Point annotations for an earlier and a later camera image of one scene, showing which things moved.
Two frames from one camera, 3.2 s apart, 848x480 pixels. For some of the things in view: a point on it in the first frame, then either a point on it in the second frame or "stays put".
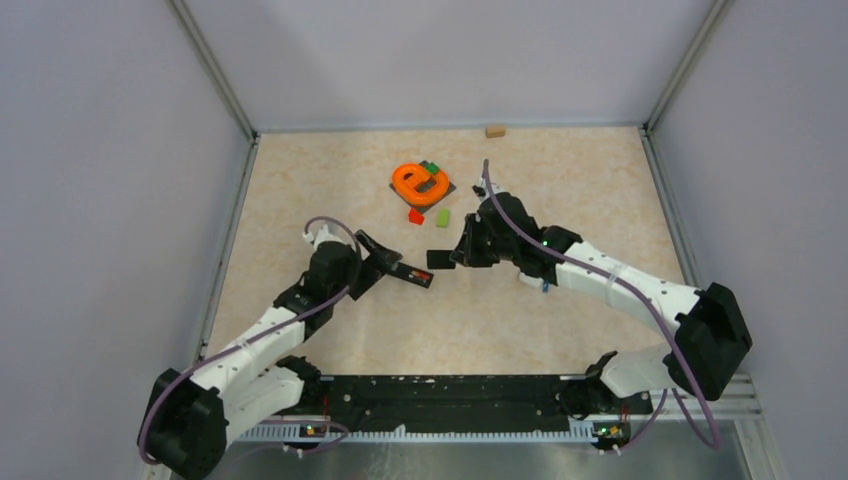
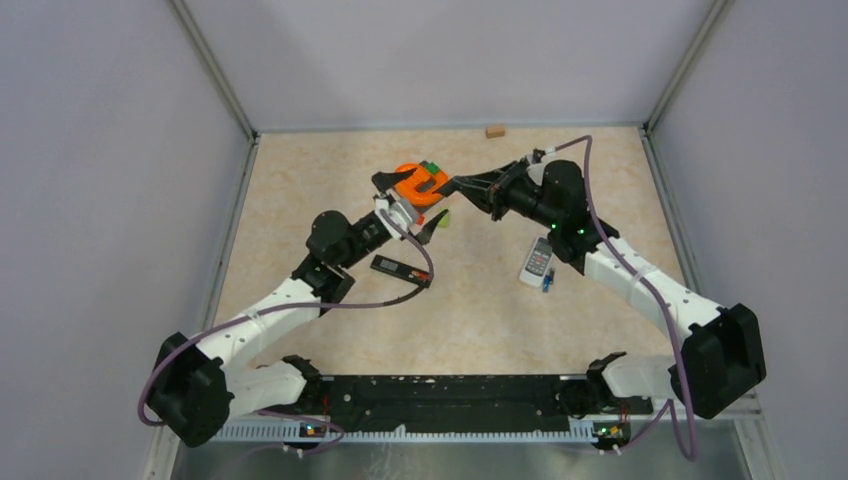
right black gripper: (466, 253) to (499, 182)
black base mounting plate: (464, 402) stays put
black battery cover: (439, 259) to (447, 187)
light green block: (443, 218) stays put
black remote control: (412, 275) stays put
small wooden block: (495, 132) stays put
